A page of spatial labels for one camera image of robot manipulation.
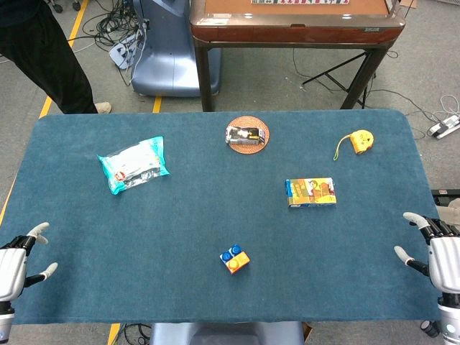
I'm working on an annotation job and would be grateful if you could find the colourful cardboard box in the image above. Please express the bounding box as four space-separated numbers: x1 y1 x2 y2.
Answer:
285 176 338 210

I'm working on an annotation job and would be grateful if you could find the round woven coaster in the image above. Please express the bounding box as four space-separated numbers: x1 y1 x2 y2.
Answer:
226 115 271 155

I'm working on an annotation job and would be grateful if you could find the white multi-socket box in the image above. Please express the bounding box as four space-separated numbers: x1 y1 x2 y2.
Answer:
109 37 145 70

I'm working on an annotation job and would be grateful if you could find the blue felt table cloth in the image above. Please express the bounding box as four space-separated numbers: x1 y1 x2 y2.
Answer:
0 109 450 325

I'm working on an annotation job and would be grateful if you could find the white power strip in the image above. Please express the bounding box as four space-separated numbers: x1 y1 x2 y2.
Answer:
426 114 460 139

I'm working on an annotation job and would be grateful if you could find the teal snack bag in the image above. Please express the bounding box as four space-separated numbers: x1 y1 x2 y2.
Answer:
96 135 171 196

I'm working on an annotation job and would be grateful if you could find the row of face-up mahjong tiles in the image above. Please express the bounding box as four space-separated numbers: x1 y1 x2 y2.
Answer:
250 0 351 6

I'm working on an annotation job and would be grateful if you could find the black silver snack packet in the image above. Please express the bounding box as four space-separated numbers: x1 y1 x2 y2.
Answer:
225 125 267 146

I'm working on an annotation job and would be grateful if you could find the person in black clothes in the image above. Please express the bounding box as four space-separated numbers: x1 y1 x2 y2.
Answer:
0 0 113 115

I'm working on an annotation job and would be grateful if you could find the tangle of black cables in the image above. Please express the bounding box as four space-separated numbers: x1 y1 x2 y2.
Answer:
73 0 149 87

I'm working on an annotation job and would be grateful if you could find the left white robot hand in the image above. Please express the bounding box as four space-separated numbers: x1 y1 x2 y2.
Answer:
0 221 59 303

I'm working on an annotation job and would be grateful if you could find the black chair caster base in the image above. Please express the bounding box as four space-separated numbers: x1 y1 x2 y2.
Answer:
42 0 82 14

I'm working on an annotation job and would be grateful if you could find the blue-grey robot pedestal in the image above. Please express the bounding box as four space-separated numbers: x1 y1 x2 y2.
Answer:
131 0 222 98

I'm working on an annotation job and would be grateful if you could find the yellow tape measure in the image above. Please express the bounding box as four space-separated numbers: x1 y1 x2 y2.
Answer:
333 130 374 162

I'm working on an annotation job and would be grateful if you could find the white cable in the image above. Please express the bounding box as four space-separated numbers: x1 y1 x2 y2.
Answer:
408 93 460 125

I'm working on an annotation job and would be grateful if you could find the brown mahjong table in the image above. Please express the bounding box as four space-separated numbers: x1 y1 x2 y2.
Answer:
189 0 407 112

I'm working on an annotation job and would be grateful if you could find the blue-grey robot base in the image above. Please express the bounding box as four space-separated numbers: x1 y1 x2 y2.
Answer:
149 321 305 345

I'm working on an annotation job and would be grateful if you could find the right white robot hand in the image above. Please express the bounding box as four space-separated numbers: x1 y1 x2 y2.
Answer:
393 211 460 294

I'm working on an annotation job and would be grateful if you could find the orange toy block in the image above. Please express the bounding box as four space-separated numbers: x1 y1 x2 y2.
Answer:
225 252 251 276

